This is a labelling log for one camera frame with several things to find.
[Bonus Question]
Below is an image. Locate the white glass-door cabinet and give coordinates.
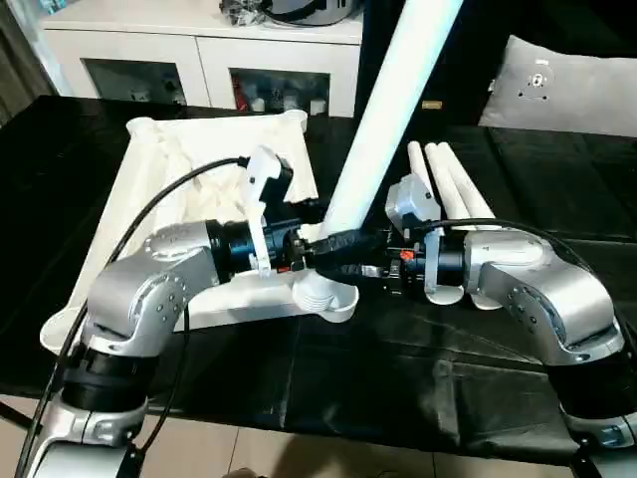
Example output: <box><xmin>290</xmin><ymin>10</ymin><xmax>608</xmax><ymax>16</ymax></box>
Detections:
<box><xmin>42</xmin><ymin>9</ymin><xmax>363</xmax><ymax>119</ymax></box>

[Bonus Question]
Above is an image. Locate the grey pot on cabinet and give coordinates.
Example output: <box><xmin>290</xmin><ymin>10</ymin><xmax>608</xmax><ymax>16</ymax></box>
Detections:
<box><xmin>261</xmin><ymin>0</ymin><xmax>364</xmax><ymax>29</ymax></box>

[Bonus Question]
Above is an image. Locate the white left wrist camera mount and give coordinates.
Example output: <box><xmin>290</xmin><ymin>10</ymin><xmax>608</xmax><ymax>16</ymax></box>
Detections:
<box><xmin>241</xmin><ymin>144</ymin><xmax>296</xmax><ymax>278</ymax></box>

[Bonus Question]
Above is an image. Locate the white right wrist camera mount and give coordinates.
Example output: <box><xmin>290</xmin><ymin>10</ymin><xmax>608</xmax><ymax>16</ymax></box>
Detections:
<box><xmin>383</xmin><ymin>172</ymin><xmax>444</xmax><ymax>298</ymax></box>

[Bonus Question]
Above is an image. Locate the grey pillow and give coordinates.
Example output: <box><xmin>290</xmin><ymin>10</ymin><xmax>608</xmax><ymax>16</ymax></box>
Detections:
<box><xmin>478</xmin><ymin>34</ymin><xmax>637</xmax><ymax>138</ymax></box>

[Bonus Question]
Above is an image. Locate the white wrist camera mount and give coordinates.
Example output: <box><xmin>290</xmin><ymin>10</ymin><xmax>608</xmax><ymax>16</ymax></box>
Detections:
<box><xmin>241</xmin><ymin>144</ymin><xmax>296</xmax><ymax>278</ymax></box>
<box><xmin>383</xmin><ymin>172</ymin><xmax>444</xmax><ymax>298</ymax></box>

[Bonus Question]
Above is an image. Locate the black table mat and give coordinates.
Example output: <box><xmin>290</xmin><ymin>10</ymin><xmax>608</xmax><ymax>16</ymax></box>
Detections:
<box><xmin>0</xmin><ymin>94</ymin><xmax>637</xmax><ymax>459</ymax></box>

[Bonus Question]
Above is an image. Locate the white plastic table top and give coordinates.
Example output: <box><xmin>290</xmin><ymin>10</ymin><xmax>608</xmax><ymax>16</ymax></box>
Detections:
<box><xmin>39</xmin><ymin>110</ymin><xmax>359</xmax><ymax>356</ymax></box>

